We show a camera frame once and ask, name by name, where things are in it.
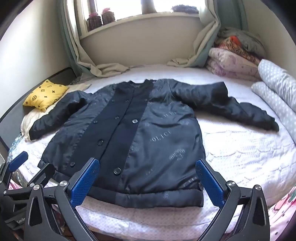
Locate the yellow patterned pillow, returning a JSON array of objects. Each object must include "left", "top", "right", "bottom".
[{"left": 23, "top": 79, "right": 69, "bottom": 111}]

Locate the dark grey bed headboard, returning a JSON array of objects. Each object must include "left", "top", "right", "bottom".
[{"left": 0, "top": 67, "right": 78, "bottom": 153}]

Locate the beige and green curtain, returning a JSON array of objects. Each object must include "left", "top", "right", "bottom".
[
  {"left": 166, "top": 0, "right": 249, "bottom": 68},
  {"left": 57, "top": 0, "right": 134, "bottom": 78}
]

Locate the grey folded cloth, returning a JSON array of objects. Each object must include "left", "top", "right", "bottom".
[{"left": 217, "top": 27, "right": 266, "bottom": 58}]

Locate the dark navy padded jacket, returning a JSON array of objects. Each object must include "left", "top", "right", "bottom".
[{"left": 29, "top": 79, "right": 280, "bottom": 208}]

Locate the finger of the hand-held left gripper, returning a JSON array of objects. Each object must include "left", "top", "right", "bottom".
[
  {"left": 3, "top": 162, "right": 56, "bottom": 198},
  {"left": 0, "top": 151, "right": 28, "bottom": 188}
]

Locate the orange patterned blanket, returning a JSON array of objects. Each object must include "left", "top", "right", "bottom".
[{"left": 215, "top": 36, "right": 260, "bottom": 65}]

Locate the grey polka-dot quilt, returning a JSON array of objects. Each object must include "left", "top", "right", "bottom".
[{"left": 251, "top": 59, "right": 296, "bottom": 139}]

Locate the dark jar with pink lid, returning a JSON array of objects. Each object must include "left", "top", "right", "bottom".
[
  {"left": 102, "top": 8, "right": 116, "bottom": 25},
  {"left": 87, "top": 13, "right": 102, "bottom": 32}
]

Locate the window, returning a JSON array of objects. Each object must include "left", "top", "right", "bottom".
[{"left": 80, "top": 0, "right": 207, "bottom": 21}]

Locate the pink floral quilt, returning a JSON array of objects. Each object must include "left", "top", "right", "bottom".
[{"left": 206, "top": 47, "right": 262, "bottom": 80}]

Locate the white windowsill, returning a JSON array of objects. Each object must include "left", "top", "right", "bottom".
[{"left": 81, "top": 13, "right": 203, "bottom": 39}]

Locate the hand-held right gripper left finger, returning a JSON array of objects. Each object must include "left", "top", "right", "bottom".
[{"left": 23, "top": 158, "right": 100, "bottom": 241}]

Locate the cream towel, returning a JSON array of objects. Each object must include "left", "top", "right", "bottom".
[{"left": 20, "top": 83, "right": 92, "bottom": 142}]

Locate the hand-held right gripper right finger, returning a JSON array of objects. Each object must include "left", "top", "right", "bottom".
[{"left": 195, "top": 159, "right": 271, "bottom": 241}]

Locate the pink cartoon bed sheet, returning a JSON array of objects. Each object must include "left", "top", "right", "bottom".
[{"left": 268, "top": 189, "right": 296, "bottom": 241}]

